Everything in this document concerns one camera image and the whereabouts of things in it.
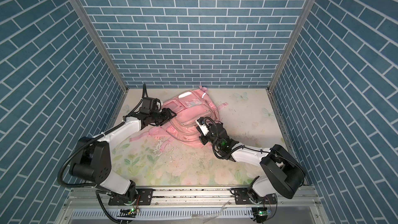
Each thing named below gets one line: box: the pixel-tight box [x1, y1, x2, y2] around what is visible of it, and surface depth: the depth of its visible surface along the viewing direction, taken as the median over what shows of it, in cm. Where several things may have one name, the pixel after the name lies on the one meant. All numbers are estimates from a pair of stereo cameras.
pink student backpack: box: [129, 86, 229, 152], surface depth 96 cm
